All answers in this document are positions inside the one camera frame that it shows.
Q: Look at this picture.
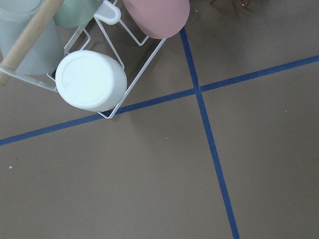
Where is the white plastic cup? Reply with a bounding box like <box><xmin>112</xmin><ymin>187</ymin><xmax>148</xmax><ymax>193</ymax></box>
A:
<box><xmin>55</xmin><ymin>50</ymin><xmax>127</xmax><ymax>112</ymax></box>

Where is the pink plastic cup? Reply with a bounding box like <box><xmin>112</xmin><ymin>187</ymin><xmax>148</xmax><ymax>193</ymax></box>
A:
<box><xmin>123</xmin><ymin>0</ymin><xmax>190</xmax><ymax>39</ymax></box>

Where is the grey translucent plastic cup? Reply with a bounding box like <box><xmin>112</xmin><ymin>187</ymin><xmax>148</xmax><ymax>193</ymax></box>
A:
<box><xmin>0</xmin><ymin>0</ymin><xmax>65</xmax><ymax>76</ymax></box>

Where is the green plastic cup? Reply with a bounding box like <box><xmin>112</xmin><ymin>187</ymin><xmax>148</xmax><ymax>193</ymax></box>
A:
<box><xmin>54</xmin><ymin>0</ymin><xmax>99</xmax><ymax>28</ymax></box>

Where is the wooden rack handle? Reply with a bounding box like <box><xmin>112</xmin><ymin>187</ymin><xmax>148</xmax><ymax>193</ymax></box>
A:
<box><xmin>0</xmin><ymin>0</ymin><xmax>64</xmax><ymax>87</ymax></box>

